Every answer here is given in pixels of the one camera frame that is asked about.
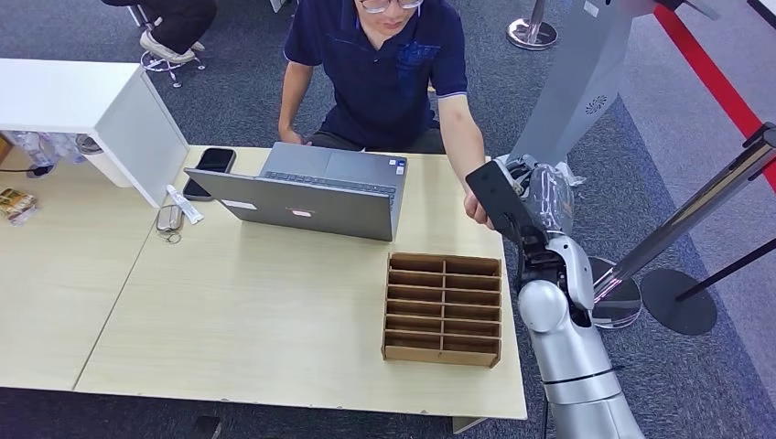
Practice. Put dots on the person's left hand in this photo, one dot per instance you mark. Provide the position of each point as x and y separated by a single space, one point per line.
476 209

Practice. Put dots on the person's right hand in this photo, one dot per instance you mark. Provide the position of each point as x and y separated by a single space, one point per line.
291 135

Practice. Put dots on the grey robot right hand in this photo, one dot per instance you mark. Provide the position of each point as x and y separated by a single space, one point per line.
548 197

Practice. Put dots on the person's left forearm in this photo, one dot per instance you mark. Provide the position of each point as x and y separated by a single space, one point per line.
464 145

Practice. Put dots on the person's right forearm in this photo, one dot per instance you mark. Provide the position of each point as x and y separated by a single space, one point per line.
292 97

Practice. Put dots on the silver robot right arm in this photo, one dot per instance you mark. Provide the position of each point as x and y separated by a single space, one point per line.
570 351

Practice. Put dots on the brown wooden card organizer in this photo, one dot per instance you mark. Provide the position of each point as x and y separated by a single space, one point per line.
442 312

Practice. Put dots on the seated person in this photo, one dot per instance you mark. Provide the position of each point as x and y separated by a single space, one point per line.
179 24

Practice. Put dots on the clear plastic bag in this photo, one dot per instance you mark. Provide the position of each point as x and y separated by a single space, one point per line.
575 177

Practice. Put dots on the grey laptop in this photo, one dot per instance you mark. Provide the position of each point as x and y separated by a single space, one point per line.
315 209

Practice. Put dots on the black smartphone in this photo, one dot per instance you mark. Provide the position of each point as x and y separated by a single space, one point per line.
213 162

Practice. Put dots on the grey kiosk stand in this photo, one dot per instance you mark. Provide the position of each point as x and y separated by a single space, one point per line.
582 79

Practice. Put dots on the white tube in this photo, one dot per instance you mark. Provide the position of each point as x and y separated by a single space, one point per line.
184 204

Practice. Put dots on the chrome stanchion with red belt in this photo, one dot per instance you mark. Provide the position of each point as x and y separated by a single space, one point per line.
679 224

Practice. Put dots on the chrome stool base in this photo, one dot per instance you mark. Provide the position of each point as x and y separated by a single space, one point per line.
163 65

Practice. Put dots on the white shelf unit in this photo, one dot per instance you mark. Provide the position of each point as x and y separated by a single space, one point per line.
127 130

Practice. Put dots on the black stanchion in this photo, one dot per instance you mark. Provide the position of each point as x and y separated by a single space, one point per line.
676 303

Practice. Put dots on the round grey lid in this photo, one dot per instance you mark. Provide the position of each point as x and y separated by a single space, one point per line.
90 145

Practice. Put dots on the red barrier belt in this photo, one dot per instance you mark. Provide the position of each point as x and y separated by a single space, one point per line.
697 60

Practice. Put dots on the clear plastic bottles pack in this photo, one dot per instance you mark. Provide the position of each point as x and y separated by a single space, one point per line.
39 147

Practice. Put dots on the brown snack packet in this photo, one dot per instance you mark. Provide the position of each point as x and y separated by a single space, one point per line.
15 203

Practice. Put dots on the black object on floor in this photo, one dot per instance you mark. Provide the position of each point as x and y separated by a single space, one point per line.
206 427

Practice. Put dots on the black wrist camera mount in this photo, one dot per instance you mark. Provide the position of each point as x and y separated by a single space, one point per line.
500 194

